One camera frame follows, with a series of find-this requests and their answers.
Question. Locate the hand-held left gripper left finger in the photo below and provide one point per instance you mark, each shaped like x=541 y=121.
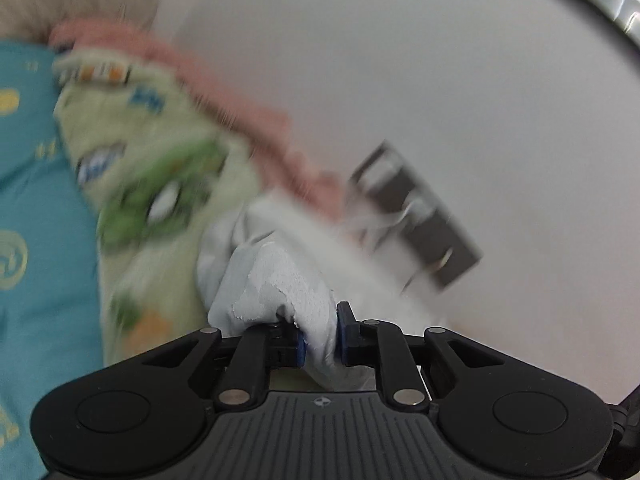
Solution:
x=300 y=352

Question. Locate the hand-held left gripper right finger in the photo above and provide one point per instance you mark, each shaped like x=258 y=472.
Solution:
x=342 y=335

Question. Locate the white printed t-shirt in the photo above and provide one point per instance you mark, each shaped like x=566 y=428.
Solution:
x=280 y=280

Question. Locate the green cartoon blanket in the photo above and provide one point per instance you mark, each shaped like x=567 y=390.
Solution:
x=150 y=160

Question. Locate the pink fluffy blanket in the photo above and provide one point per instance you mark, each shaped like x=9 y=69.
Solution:
x=235 y=110

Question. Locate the teal smiley bed sheet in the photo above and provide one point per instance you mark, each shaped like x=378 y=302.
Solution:
x=40 y=210

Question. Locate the grey wall socket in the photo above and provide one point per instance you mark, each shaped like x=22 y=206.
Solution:
x=430 y=230

